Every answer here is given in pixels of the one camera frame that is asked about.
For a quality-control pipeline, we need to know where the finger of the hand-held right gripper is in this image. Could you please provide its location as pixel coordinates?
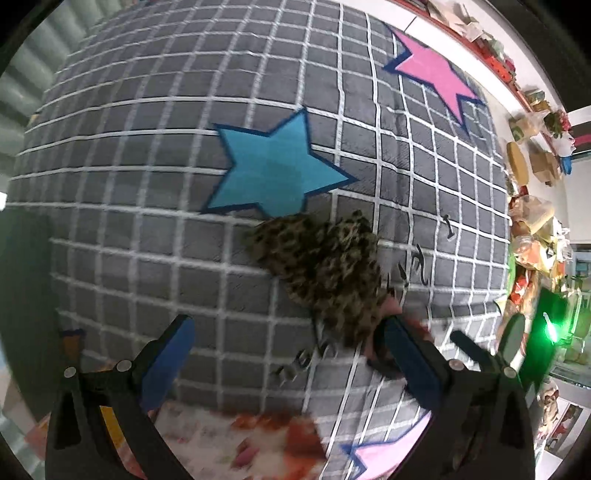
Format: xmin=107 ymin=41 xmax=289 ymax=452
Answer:
xmin=450 ymin=329 xmax=502 ymax=370

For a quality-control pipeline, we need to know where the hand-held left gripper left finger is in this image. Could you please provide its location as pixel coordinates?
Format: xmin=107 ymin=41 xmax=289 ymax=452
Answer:
xmin=44 ymin=314 xmax=197 ymax=480

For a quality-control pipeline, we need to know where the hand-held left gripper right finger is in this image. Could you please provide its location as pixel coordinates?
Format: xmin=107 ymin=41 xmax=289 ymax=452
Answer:
xmin=372 ymin=315 xmax=539 ymax=480

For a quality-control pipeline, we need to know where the leopard print scrunchie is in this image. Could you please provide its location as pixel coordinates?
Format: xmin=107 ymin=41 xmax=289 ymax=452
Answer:
xmin=247 ymin=210 xmax=391 ymax=348

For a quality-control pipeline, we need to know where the green snack packet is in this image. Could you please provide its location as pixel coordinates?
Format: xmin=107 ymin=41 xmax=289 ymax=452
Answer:
xmin=505 ymin=254 xmax=520 ymax=304

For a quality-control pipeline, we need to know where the floral printed cloth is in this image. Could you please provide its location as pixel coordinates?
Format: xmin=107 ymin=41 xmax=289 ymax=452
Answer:
xmin=99 ymin=399 xmax=329 ymax=480

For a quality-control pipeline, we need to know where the clear plastic container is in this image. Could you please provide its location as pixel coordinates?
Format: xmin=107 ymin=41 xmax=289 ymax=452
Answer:
xmin=508 ymin=195 xmax=556 ymax=237

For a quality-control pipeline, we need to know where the brown cardboard box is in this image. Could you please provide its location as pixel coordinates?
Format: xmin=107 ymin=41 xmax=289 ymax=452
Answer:
xmin=529 ymin=150 xmax=562 ymax=186

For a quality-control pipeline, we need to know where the clear jar with yellow lid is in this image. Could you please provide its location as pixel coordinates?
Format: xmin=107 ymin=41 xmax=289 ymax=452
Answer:
xmin=505 ymin=141 xmax=533 ymax=185

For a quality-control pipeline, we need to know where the grey storage box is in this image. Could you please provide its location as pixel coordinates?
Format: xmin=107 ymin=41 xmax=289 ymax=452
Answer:
xmin=0 ymin=210 xmax=63 ymax=416

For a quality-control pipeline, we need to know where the grey checked star blanket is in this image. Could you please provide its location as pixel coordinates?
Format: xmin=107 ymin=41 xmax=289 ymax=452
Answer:
xmin=6 ymin=0 xmax=514 ymax=480

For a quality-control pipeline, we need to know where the grey-green pleated curtain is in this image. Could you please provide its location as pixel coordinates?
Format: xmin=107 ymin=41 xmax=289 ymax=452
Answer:
xmin=0 ymin=0 xmax=89 ymax=155

